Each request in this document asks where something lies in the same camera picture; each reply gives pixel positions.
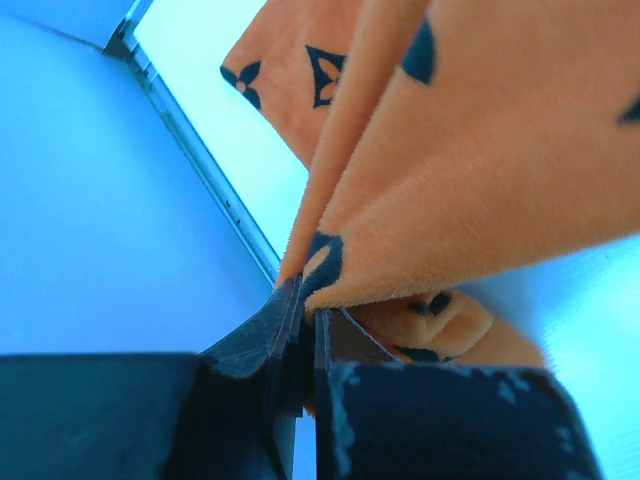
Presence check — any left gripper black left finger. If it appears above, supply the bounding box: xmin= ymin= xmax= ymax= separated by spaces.
xmin=1 ymin=279 xmax=301 ymax=479

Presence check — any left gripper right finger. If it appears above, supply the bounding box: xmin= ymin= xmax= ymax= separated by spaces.
xmin=314 ymin=310 xmax=601 ymax=480

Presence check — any orange patterned pillowcase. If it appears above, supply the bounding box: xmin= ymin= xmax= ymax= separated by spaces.
xmin=221 ymin=0 xmax=639 ymax=367

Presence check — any aluminium frame rail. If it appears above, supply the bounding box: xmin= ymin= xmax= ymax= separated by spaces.
xmin=103 ymin=0 xmax=280 ymax=284

